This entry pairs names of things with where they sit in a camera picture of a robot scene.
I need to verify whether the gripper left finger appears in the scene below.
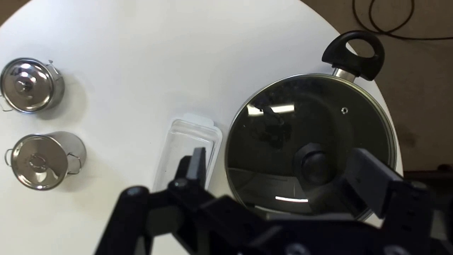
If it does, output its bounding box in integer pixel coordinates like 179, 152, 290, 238
94, 147, 255, 255

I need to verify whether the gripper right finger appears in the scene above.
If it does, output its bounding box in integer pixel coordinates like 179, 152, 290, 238
342, 148, 453, 255

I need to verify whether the clear plastic container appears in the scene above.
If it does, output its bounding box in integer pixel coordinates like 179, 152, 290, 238
153, 113, 223, 193

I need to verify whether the large black pot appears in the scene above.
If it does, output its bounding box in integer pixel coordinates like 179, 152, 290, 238
224, 30, 398, 222

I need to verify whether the small steel pot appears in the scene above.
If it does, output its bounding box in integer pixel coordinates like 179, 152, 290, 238
4, 131, 87, 191
0, 58, 65, 114

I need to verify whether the black cable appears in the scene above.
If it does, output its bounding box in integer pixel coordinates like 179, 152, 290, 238
352, 0, 453, 41

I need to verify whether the small steel lid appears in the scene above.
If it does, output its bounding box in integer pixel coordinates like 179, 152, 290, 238
11, 135, 68, 190
0, 58, 54, 113

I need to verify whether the glass pot lid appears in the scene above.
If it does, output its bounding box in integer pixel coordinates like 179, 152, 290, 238
225, 74, 397, 221

